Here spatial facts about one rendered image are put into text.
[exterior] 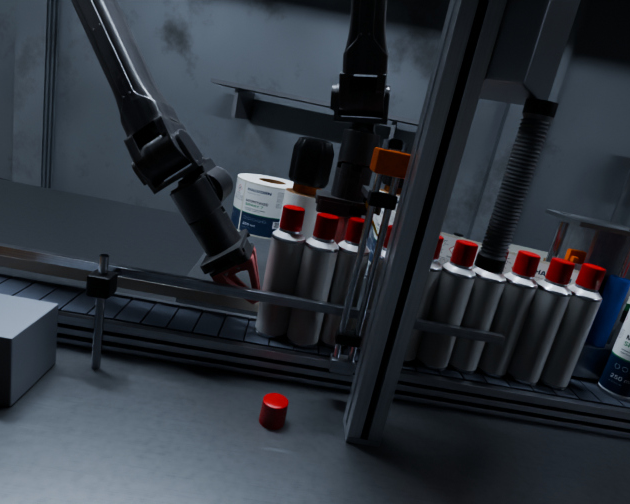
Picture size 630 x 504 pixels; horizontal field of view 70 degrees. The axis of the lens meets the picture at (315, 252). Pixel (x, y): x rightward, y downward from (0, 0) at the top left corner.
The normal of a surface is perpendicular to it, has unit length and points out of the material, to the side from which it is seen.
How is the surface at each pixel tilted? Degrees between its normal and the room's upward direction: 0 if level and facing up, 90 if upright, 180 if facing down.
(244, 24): 90
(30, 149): 90
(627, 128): 90
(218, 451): 0
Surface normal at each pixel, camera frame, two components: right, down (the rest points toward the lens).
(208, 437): 0.20, -0.94
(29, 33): -0.18, 0.24
